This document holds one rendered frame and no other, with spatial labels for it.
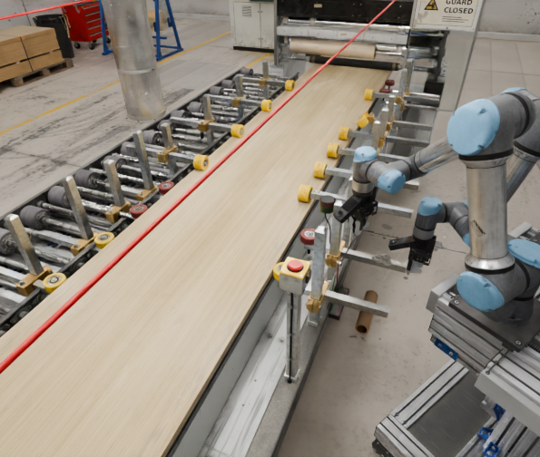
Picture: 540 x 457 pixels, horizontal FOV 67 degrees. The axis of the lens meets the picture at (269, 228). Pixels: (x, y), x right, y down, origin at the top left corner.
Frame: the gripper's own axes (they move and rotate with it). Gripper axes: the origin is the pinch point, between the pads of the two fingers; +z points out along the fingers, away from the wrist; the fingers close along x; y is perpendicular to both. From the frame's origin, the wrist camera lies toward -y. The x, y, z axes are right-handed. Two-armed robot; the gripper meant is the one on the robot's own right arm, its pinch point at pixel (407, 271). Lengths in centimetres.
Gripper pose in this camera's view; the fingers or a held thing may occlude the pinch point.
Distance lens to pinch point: 177.2
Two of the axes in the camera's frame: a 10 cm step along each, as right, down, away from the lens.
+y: 9.2, 2.2, -3.1
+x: 3.8, -5.6, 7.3
